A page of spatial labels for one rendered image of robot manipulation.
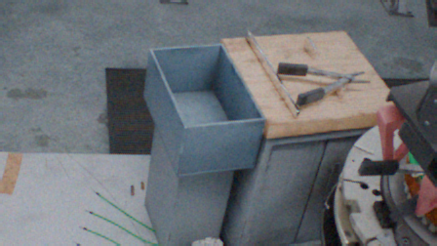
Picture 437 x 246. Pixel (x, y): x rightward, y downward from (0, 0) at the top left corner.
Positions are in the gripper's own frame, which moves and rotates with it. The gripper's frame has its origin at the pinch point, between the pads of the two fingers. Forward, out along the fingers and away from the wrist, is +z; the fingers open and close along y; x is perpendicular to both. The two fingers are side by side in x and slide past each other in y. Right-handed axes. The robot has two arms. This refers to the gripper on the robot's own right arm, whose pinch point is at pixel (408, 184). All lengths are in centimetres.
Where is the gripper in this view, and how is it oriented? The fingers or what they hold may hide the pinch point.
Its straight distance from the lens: 79.5
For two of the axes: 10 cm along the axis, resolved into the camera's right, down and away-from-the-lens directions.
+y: 3.6, 7.3, -5.8
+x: 9.2, -1.8, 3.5
